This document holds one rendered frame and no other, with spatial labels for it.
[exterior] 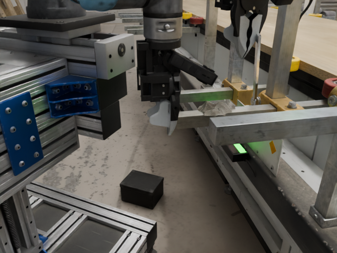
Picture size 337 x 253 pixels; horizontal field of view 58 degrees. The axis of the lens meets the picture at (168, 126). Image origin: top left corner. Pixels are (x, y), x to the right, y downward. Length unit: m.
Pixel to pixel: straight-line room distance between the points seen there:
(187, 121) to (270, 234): 0.85
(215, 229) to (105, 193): 0.66
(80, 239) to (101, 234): 0.08
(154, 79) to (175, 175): 1.39
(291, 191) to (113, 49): 0.53
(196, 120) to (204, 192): 1.18
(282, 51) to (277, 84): 0.08
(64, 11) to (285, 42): 0.53
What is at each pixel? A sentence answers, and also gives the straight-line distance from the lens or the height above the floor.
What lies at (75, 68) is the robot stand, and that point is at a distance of 0.83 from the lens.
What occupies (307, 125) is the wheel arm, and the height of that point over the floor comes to 0.95.
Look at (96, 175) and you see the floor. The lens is 2.01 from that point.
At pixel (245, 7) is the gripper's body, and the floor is 1.08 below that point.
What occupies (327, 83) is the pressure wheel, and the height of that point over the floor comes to 0.91.
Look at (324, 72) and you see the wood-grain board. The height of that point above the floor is 0.90.
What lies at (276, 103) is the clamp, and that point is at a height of 0.87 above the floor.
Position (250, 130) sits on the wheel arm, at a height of 0.95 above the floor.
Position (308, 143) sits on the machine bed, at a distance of 1.06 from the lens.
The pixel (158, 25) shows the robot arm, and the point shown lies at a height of 1.06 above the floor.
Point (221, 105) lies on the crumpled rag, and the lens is 0.70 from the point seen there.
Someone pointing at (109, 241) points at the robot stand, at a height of 0.21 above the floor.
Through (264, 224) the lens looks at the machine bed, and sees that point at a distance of 1.46.
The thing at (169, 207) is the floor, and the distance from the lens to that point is 1.73.
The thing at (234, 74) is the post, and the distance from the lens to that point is 1.00.
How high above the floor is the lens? 1.14
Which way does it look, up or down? 27 degrees down
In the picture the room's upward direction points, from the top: straight up
